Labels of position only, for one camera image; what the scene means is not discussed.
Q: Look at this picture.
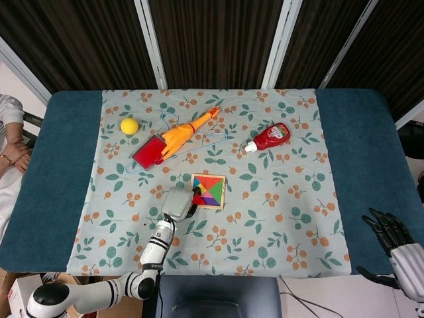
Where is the black office chair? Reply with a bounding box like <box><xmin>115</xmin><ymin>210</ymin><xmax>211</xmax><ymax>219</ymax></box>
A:
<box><xmin>397</xmin><ymin>120</ymin><xmax>424</xmax><ymax>159</ymax></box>

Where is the floral patterned tablecloth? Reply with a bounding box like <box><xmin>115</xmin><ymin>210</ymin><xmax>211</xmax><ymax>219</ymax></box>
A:
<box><xmin>66</xmin><ymin>87</ymin><xmax>352</xmax><ymax>278</ymax></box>

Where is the wooden tangram tray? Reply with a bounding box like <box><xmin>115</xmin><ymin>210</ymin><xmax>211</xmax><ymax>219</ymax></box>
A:
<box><xmin>189</xmin><ymin>172</ymin><xmax>227</xmax><ymax>211</ymax></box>

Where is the red ink pad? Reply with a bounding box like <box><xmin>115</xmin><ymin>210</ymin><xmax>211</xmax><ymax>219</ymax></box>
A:
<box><xmin>131</xmin><ymin>134</ymin><xmax>167</xmax><ymax>172</ymax></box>

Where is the dark blue table cover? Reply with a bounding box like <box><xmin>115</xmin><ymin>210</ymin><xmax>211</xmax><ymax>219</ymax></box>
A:
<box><xmin>0</xmin><ymin>88</ymin><xmax>424</xmax><ymax>276</ymax></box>

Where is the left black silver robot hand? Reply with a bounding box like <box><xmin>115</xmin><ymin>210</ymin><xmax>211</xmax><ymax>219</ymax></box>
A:
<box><xmin>161</xmin><ymin>184</ymin><xmax>203</xmax><ymax>222</ymax></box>

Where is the orange large triangle tangram piece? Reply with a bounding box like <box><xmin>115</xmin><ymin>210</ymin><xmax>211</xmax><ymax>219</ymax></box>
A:
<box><xmin>194</xmin><ymin>176</ymin><xmax>224</xmax><ymax>192</ymax></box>

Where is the orange rubber chicken toy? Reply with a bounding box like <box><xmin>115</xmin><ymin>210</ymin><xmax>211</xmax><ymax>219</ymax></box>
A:
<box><xmin>155</xmin><ymin>106</ymin><xmax>223</xmax><ymax>165</ymax></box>

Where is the red ketchup bottle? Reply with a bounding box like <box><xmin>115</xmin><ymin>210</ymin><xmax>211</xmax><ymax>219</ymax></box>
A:
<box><xmin>244</xmin><ymin>122</ymin><xmax>293</xmax><ymax>154</ymax></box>

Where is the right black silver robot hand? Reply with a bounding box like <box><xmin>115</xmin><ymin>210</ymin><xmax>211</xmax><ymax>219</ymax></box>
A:
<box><xmin>356</xmin><ymin>207</ymin><xmax>424</xmax><ymax>301</ymax></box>

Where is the black cable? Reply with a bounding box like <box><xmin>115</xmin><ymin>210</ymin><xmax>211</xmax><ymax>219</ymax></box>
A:
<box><xmin>279</xmin><ymin>277</ymin><xmax>344</xmax><ymax>318</ymax></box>

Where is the green large triangle tangram piece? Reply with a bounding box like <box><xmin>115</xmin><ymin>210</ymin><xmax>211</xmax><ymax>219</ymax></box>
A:
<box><xmin>207</xmin><ymin>177</ymin><xmax>224</xmax><ymax>207</ymax></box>

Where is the white box with red label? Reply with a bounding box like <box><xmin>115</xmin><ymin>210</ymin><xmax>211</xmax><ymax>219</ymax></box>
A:
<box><xmin>6</xmin><ymin>273</ymin><xmax>46</xmax><ymax>316</ymax></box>

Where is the open cardboard box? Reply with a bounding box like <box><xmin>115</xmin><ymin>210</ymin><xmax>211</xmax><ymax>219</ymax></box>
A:
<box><xmin>0</xmin><ymin>268</ymin><xmax>100</xmax><ymax>318</ymax></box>

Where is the black chair beside person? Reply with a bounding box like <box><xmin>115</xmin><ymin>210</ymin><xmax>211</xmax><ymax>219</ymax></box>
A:
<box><xmin>20</xmin><ymin>111</ymin><xmax>44</xmax><ymax>150</ymax></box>

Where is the yellow ball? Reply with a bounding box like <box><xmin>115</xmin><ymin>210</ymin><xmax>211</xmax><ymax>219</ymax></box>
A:
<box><xmin>119</xmin><ymin>117</ymin><xmax>140</xmax><ymax>135</ymax></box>

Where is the light blue wire hanger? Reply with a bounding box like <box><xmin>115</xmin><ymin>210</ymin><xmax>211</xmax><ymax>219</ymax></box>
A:
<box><xmin>125</xmin><ymin>111</ymin><xmax>230</xmax><ymax>175</ymax></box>

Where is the white partition post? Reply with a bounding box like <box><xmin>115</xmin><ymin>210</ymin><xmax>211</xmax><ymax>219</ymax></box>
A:
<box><xmin>0</xmin><ymin>35</ymin><xmax>53</xmax><ymax>106</ymax></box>
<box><xmin>395</xmin><ymin>98</ymin><xmax>424</xmax><ymax>131</ymax></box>
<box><xmin>133</xmin><ymin>0</ymin><xmax>169</xmax><ymax>90</ymax></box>
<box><xmin>262</xmin><ymin>0</ymin><xmax>303</xmax><ymax>89</ymax></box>
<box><xmin>319</xmin><ymin>0</ymin><xmax>379</xmax><ymax>89</ymax></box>

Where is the person in white clothes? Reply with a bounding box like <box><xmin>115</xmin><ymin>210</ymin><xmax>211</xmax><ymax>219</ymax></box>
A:
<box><xmin>0</xmin><ymin>93</ymin><xmax>33</xmax><ymax>241</ymax></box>

